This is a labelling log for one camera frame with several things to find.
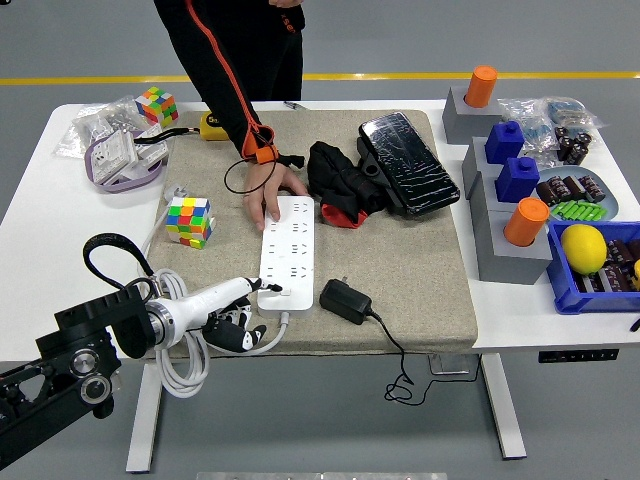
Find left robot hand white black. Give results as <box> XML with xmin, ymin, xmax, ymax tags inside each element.
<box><xmin>167</xmin><ymin>276</ymin><xmax>285</xmax><ymax>355</ymax></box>

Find person's right hand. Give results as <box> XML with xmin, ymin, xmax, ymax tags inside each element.
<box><xmin>243</xmin><ymin>158</ymin><xmax>310</xmax><ymax>232</ymax></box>

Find white power strip with cord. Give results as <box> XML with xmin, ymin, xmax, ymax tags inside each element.
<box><xmin>139</xmin><ymin>183</ymin><xmax>317</xmax><ymax>400</ymax></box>

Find black power adapter with cord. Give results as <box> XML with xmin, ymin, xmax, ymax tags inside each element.
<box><xmin>318</xmin><ymin>274</ymin><xmax>484</xmax><ymax>407</ymax></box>

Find black and red fabric bundle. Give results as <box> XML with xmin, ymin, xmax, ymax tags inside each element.
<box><xmin>305</xmin><ymin>140</ymin><xmax>396</xmax><ymax>230</ymax></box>

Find large twisted rubik's cube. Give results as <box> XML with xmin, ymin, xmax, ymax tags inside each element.
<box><xmin>165</xmin><ymin>196</ymin><xmax>217</xmax><ymax>250</ymax></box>

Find person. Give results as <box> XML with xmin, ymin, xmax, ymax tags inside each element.
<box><xmin>153</xmin><ymin>0</ymin><xmax>310</xmax><ymax>232</ymax></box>

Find small rubik's cube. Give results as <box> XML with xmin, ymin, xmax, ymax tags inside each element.
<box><xmin>134</xmin><ymin>85</ymin><xmax>180</xmax><ymax>127</ymax></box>

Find white table leg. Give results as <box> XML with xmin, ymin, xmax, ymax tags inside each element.
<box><xmin>478</xmin><ymin>352</ymin><xmax>528</xmax><ymax>461</ymax></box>
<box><xmin>124</xmin><ymin>359</ymin><xmax>164</xmax><ymax>474</ymax></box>

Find black glossy rectangular case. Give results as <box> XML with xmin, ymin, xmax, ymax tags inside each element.
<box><xmin>357</xmin><ymin>110</ymin><xmax>461</xmax><ymax>217</ymax></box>

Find purple oval tray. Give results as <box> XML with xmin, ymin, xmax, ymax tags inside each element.
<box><xmin>83</xmin><ymin>127</ymin><xmax>171</xmax><ymax>195</ymax></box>

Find grey-brown fabric mat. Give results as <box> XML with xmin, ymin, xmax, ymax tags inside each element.
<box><xmin>129</xmin><ymin>108</ymin><xmax>479</xmax><ymax>360</ymax></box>

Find clear plastic bags pile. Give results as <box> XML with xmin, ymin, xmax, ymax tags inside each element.
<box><xmin>54</xmin><ymin>95</ymin><xmax>151</xmax><ymax>159</ymax></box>

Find grey block with round hole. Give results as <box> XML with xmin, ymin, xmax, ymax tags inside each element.
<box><xmin>442</xmin><ymin>85</ymin><xmax>504</xmax><ymax>144</ymax></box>
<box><xmin>477</xmin><ymin>209</ymin><xmax>554</xmax><ymax>286</ymax></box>

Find grey block with square hole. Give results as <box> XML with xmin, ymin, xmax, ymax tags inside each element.
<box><xmin>460</xmin><ymin>135</ymin><xmax>501</xmax><ymax>201</ymax></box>
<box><xmin>469</xmin><ymin>171</ymin><xmax>526</xmax><ymax>246</ymax></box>

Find orange cylinder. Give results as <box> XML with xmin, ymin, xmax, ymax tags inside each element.
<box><xmin>503</xmin><ymin>196</ymin><xmax>551</xmax><ymax>248</ymax></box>
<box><xmin>465</xmin><ymin>64</ymin><xmax>499</xmax><ymax>109</ymax></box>

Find blue block with knob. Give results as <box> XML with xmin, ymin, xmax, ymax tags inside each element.
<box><xmin>494</xmin><ymin>156</ymin><xmax>541</xmax><ymax>204</ymax></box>
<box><xmin>483</xmin><ymin>120</ymin><xmax>525</xmax><ymax>165</ymax></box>

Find clear bag of blue parts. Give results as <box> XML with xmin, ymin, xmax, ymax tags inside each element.
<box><xmin>497</xmin><ymin>97</ymin><xmax>564</xmax><ymax>169</ymax></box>
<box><xmin>542</xmin><ymin>96</ymin><xmax>606</xmax><ymax>129</ymax></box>

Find black capacitor cluster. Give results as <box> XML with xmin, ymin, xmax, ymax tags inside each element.
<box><xmin>553</xmin><ymin>124</ymin><xmax>594</xmax><ymax>166</ymax></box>

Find green battery pile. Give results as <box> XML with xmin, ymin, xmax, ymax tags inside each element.
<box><xmin>549</xmin><ymin>199</ymin><xmax>609</xmax><ymax>222</ymax></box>

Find yellow lemon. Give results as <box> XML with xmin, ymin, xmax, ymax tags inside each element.
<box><xmin>559</xmin><ymin>223</ymin><xmax>609</xmax><ymax>275</ymax></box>

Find blue plastic bin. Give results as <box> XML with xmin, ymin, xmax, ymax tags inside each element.
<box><xmin>545</xmin><ymin>219</ymin><xmax>640</xmax><ymax>316</ymax></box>

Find pale blue plate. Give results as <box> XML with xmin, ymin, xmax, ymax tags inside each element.
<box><xmin>532</xmin><ymin>166</ymin><xmax>621</xmax><ymax>224</ymax></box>

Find black table control panel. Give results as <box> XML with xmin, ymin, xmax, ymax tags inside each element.
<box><xmin>537</xmin><ymin>348</ymin><xmax>620</xmax><ymax>364</ymax></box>

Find dark capacitor pile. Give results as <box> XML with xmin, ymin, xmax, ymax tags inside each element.
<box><xmin>574</xmin><ymin>238</ymin><xmax>640</xmax><ymax>294</ymax></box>

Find orange wrist strap with cord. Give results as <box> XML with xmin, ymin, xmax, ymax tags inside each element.
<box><xmin>223</xmin><ymin>124</ymin><xmax>306</xmax><ymax>196</ymax></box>

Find yellow tape measure with strap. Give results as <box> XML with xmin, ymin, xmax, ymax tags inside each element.
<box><xmin>132</xmin><ymin>110</ymin><xmax>232</xmax><ymax>146</ymax></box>

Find white wall socket panel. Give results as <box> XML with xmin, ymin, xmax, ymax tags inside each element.
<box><xmin>132</xmin><ymin>141</ymin><xmax>170</xmax><ymax>174</ymax></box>
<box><xmin>92</xmin><ymin>130</ymin><xmax>140</xmax><ymax>186</ymax></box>

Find metal bracket under table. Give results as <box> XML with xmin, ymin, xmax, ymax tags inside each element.
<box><xmin>428</xmin><ymin>353</ymin><xmax>471</xmax><ymax>375</ymax></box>

